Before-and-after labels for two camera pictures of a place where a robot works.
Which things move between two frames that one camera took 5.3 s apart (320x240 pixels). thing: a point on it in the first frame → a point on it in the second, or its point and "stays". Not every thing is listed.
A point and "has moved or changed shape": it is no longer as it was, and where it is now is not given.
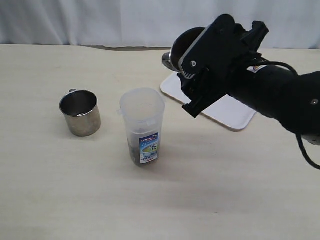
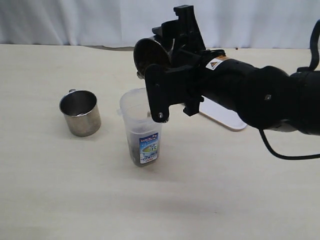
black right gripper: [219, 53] → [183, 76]
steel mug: [180, 46] has moved or changed shape
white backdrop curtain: [291, 24] stays
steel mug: [82, 110] stays
